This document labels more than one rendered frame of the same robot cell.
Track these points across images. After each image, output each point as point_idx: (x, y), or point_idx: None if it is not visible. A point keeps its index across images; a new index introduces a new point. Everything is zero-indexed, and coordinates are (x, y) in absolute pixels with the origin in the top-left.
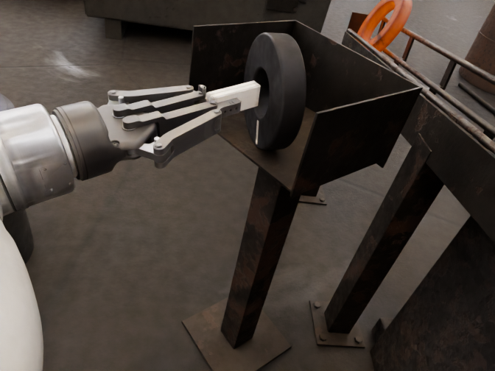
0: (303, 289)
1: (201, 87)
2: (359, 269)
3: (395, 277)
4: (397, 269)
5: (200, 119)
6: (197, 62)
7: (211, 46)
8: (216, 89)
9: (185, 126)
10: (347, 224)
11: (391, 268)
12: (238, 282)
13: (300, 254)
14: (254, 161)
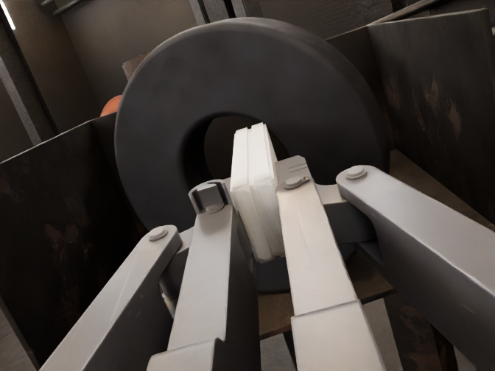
0: None
1: (209, 188)
2: (429, 363)
3: (395, 353)
4: (385, 346)
5: (397, 203)
6: (6, 277)
7: (9, 224)
8: (78, 311)
9: (455, 242)
10: (293, 369)
11: (381, 351)
12: None
13: None
14: (369, 296)
